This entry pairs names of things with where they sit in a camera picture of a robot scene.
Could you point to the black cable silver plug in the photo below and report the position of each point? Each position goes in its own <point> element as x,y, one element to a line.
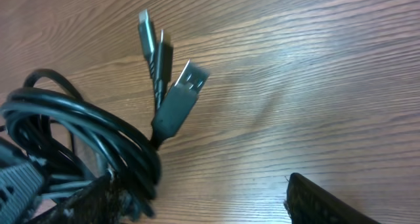
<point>159,56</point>

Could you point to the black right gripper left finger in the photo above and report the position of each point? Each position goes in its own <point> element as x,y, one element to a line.
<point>105,200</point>

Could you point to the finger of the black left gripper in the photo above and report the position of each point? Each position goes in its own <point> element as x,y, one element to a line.
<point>21,180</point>

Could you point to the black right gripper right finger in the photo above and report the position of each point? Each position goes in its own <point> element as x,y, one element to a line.
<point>308,203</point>

